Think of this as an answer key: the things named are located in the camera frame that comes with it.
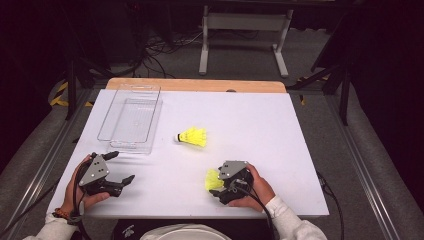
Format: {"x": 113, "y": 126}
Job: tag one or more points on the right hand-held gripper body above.
{"x": 235, "y": 170}

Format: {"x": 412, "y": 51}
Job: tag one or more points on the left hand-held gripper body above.
{"x": 95, "y": 170}

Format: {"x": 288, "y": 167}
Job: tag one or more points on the clear plastic tray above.
{"x": 133, "y": 116}

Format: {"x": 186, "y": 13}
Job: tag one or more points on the person's left hand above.
{"x": 75, "y": 196}

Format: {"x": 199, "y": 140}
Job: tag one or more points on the person's right hand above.
{"x": 261, "y": 193}

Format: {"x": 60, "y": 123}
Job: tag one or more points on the person's black clothing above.
{"x": 246, "y": 231}

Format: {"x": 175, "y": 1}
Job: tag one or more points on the person's white cap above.
{"x": 186, "y": 233}

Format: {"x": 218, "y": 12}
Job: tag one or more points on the white table cover board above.
{"x": 240, "y": 113}

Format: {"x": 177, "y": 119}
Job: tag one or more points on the black metal stand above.
{"x": 71, "y": 93}
{"x": 345, "y": 100}

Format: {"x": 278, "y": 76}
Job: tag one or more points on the yellow black floor tape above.
{"x": 58, "y": 100}

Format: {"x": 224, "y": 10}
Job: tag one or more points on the dark table grommet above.
{"x": 230, "y": 90}

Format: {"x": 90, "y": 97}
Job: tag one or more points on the white metal stand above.
{"x": 246, "y": 21}

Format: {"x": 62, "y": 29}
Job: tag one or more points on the grey metal floor rail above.
{"x": 49, "y": 160}
{"x": 373, "y": 193}

